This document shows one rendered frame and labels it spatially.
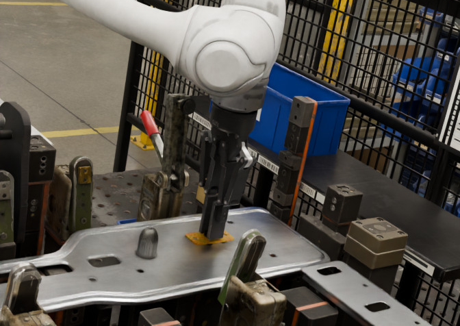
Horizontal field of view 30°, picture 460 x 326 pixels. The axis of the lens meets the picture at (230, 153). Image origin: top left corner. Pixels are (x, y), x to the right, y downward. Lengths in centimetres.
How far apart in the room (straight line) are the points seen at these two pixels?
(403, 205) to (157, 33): 75
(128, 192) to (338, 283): 103
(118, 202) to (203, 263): 91
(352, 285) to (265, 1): 50
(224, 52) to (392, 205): 72
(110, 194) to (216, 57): 126
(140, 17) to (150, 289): 41
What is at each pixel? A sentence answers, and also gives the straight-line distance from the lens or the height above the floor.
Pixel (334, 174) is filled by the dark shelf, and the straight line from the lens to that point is 184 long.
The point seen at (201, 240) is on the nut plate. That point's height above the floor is 102.
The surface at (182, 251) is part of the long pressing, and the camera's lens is 145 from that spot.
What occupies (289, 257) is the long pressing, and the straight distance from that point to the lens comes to 150.
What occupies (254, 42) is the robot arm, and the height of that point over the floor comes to 141.
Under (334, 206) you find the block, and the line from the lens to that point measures 163.
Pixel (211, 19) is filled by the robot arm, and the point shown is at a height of 142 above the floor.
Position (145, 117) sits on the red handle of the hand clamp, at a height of 114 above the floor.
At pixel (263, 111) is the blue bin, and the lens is 191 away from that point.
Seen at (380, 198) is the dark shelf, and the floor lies 103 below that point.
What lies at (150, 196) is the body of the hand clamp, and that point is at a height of 102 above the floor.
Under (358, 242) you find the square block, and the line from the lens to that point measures 155.
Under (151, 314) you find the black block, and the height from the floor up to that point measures 99.
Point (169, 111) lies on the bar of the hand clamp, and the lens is 153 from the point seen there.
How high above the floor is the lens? 167
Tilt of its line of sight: 20 degrees down
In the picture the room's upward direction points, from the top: 11 degrees clockwise
